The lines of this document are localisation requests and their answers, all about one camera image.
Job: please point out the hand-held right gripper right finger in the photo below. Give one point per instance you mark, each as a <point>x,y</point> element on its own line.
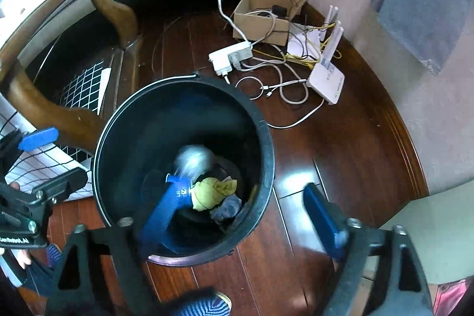
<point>324,219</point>

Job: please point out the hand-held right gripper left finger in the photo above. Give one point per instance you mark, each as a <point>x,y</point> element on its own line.
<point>159,219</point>

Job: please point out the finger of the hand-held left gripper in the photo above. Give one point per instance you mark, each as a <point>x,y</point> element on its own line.
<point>37,139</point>
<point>55,186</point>

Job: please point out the white tissue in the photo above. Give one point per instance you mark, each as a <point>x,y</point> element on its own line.
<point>192,160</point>

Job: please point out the black round trash bin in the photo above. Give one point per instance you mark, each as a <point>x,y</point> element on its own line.
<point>148,131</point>

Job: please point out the person's left hand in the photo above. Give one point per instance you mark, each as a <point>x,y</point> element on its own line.
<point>25,259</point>

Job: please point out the blue striped slipper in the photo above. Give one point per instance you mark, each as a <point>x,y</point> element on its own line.
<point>55,253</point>
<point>207,305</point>

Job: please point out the yellow crumpled cloth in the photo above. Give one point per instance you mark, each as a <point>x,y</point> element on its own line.
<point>211,194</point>

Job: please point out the grey crumpled cloth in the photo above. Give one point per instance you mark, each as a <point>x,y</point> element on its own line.
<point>227,208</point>

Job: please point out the white checked sheet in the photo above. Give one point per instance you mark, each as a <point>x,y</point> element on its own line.
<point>83,82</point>

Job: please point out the pale green cabinet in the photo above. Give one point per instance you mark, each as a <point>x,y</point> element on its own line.
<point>437,227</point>

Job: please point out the white router with antennas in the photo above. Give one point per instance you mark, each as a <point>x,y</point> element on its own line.
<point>327,82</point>

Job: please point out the pink patterned cloth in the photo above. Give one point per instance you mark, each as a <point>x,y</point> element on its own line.
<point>453,297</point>

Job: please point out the white power strip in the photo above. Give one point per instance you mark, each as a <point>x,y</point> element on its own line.
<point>229,55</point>

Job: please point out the white paper sheet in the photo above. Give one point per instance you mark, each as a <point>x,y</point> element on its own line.
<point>300,42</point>

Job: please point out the open cardboard box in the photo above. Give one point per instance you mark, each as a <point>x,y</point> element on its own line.
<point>259,31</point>

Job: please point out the black power adapter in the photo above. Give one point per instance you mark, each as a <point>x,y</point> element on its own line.
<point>278,9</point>

